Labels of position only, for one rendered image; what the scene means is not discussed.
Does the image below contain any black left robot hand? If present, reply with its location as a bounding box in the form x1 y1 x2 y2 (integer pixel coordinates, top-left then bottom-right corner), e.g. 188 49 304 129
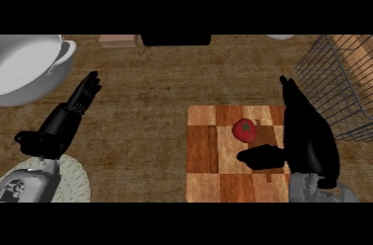
14 70 104 160

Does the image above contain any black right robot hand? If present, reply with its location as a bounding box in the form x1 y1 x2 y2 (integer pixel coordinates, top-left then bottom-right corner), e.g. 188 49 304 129
236 74 341 191

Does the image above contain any red tomato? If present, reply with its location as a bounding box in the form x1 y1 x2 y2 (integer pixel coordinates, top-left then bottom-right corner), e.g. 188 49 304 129
232 118 258 144

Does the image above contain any checkered wooden cutting board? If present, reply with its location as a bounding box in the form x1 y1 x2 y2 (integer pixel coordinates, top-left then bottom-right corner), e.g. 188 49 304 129
186 105 294 204

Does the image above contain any pale woven placemat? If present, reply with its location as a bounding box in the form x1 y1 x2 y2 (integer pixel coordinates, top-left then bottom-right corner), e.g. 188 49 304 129
0 153 92 204

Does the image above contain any large grey pot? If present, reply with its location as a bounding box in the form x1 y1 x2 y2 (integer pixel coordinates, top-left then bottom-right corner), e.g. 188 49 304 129
0 35 79 108

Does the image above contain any pinkish brown block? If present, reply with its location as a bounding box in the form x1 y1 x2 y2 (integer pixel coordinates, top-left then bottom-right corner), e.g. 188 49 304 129
98 35 138 48

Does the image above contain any pale grey round object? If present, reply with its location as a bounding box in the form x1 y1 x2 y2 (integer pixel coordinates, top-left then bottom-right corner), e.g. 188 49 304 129
266 35 297 41

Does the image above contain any dark wire basket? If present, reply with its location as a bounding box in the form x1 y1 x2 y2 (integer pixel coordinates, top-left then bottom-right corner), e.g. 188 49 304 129
295 35 373 143

